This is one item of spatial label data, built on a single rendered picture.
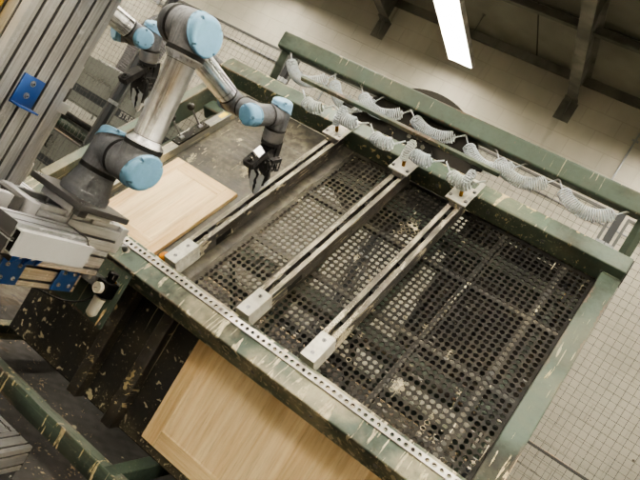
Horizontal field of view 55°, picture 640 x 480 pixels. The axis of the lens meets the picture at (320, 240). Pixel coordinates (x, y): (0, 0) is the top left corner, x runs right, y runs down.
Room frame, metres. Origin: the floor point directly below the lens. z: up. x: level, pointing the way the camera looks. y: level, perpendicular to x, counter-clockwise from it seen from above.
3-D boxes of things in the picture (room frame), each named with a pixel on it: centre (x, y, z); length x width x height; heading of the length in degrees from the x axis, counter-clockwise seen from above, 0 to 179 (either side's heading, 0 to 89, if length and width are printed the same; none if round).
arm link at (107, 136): (1.86, 0.68, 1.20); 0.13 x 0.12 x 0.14; 56
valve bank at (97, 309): (2.33, 0.79, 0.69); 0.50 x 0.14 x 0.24; 67
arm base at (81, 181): (1.87, 0.69, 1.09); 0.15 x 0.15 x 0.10
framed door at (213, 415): (2.25, -0.21, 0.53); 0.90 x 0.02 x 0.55; 67
